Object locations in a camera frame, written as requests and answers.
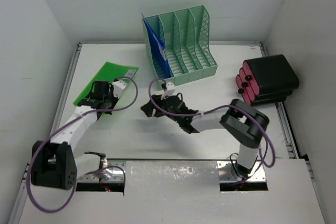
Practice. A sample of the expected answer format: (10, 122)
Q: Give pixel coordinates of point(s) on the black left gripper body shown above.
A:
(111, 99)

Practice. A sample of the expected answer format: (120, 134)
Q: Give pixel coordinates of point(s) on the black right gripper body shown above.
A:
(160, 103)

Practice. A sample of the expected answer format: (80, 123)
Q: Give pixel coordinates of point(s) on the green plastic folder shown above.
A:
(109, 72)

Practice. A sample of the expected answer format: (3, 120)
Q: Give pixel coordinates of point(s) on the blue plastic folder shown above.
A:
(154, 31)

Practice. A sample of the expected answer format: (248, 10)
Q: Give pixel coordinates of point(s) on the green mesh file organizer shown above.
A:
(186, 34)

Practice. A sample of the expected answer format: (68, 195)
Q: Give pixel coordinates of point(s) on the pink drawer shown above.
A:
(247, 84)

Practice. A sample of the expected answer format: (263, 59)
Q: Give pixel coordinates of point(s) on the black drawer box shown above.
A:
(275, 77)

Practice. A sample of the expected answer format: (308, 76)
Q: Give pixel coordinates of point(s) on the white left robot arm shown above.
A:
(55, 165)

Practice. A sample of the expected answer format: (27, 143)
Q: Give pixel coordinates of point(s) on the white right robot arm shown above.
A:
(246, 124)

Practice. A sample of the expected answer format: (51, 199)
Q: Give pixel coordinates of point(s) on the white front cover board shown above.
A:
(188, 192)

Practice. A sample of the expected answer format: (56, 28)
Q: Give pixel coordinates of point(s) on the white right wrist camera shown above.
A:
(168, 90)

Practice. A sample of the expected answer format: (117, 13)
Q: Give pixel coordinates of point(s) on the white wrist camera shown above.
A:
(118, 88)
(168, 90)

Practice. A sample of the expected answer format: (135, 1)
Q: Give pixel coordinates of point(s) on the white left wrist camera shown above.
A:
(118, 88)

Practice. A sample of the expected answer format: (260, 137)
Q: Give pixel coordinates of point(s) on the aluminium frame rail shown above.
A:
(39, 110)

